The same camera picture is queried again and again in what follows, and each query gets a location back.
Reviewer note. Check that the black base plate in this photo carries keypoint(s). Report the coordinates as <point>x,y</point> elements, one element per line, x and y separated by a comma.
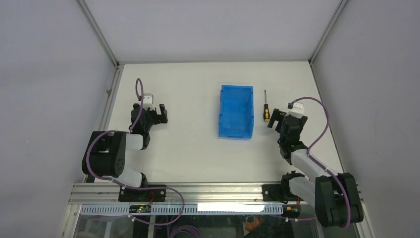
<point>157,193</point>
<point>277,193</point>

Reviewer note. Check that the white slotted cable duct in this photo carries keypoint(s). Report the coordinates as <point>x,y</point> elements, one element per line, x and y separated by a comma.
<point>192,209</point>

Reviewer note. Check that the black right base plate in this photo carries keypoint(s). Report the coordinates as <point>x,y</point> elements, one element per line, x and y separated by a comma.
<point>277,193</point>

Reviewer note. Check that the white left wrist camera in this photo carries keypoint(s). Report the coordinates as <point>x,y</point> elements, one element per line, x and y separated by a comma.
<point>148,102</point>

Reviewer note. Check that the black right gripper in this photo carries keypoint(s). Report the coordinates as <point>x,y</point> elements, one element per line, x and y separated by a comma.
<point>283,119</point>

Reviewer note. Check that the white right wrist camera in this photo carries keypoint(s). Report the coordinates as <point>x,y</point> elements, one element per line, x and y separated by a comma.
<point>296,109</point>

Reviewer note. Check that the aluminium mounting rail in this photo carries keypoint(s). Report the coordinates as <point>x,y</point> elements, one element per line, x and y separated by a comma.
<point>177,193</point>

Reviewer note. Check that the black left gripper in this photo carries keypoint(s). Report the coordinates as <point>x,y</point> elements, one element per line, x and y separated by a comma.
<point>155,116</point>

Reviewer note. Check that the blue plastic bin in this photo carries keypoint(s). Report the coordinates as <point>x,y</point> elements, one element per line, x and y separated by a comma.
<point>236,115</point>

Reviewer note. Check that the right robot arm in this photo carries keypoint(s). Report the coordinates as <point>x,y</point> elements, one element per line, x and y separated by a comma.
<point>333,195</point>

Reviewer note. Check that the orange object under table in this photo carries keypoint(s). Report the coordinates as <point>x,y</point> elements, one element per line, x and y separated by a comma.
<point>252,222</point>

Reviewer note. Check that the black yellow screwdriver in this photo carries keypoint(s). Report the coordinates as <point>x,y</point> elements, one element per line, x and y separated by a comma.
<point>266,113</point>

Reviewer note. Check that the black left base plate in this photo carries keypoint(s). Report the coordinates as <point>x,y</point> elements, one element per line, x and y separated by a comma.
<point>157,193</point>

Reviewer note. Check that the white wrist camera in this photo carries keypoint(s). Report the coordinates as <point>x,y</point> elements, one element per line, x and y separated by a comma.
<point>296,109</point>
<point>148,102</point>

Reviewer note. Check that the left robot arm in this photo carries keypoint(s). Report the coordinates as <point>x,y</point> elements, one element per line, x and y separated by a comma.
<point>106,151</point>

